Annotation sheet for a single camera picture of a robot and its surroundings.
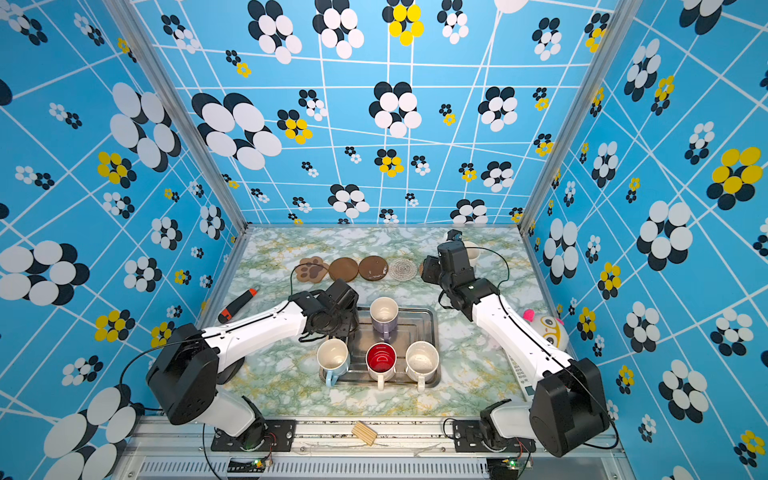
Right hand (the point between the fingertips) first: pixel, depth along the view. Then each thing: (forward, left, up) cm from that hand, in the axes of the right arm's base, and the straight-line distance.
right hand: (433, 262), depth 84 cm
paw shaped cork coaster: (+12, +42, -20) cm, 48 cm away
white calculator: (-25, -24, -20) cm, 40 cm away
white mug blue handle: (-21, +29, -17) cm, 40 cm away
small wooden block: (-39, +18, -19) cm, 47 cm away
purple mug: (-7, +15, -19) cm, 25 cm away
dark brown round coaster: (+11, +29, -17) cm, 36 cm away
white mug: (-21, +3, -19) cm, 28 cm away
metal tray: (-9, +5, -20) cm, 23 cm away
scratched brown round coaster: (+11, +19, -18) cm, 29 cm away
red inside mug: (-21, +15, -18) cm, 32 cm away
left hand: (-13, +25, -14) cm, 31 cm away
